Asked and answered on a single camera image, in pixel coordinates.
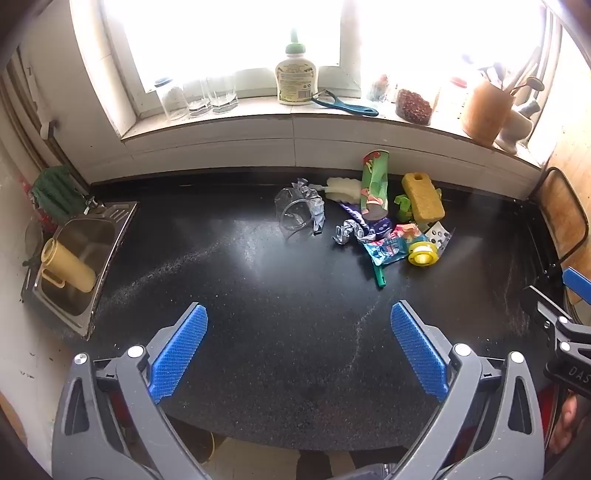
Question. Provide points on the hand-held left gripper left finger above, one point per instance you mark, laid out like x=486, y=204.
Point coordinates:
x=180, y=355

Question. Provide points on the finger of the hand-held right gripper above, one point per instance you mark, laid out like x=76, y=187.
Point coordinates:
x=541, y=307
x=577, y=281

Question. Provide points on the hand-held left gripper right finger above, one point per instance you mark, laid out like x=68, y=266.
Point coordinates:
x=418, y=350

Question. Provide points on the person's right hand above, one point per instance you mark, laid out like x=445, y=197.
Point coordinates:
x=569, y=422

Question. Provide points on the yellow tape spool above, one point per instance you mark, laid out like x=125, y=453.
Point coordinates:
x=422, y=254

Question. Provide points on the colourful snack wrapper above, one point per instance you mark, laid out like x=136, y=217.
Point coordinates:
x=390, y=247

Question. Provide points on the empty pill blister pack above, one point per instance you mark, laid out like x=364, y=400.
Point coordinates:
x=438, y=235

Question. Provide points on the purple wrapper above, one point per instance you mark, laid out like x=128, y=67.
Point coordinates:
x=376, y=226

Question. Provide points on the crumpled silver wrapper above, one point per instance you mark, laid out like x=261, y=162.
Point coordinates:
x=348, y=230

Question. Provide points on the yellow plastic jug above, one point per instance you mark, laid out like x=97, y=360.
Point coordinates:
x=69, y=265

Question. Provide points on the steel sink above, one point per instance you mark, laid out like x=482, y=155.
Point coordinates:
x=81, y=240

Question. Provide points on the yellow sponge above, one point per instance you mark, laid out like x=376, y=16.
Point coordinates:
x=422, y=196

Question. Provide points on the green printed carton tube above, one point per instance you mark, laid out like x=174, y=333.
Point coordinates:
x=375, y=184

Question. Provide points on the sink faucet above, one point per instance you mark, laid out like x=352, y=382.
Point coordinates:
x=90, y=203

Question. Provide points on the white foam bottle brush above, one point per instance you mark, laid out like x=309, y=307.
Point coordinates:
x=344, y=189

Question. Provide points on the wooden utensil holder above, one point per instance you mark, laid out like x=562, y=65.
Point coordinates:
x=487, y=113

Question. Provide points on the metal spoon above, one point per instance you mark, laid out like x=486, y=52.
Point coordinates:
x=532, y=84

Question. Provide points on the green cloth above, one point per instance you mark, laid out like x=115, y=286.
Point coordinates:
x=57, y=191

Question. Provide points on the glass jar red lid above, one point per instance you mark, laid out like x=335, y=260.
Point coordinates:
x=451, y=100

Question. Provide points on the glass jar of red spice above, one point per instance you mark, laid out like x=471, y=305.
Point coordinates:
x=413, y=106

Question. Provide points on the empty glass jar blue lid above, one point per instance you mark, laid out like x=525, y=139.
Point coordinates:
x=171, y=101

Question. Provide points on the clear drinking glass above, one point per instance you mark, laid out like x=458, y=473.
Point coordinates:
x=222, y=96
x=198, y=99

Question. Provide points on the small glass jar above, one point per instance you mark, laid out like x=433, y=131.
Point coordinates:
x=380, y=88

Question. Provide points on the dish soap bottle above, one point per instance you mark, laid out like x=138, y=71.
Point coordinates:
x=298, y=74

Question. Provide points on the wooden board black frame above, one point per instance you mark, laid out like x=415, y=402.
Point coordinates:
x=561, y=207

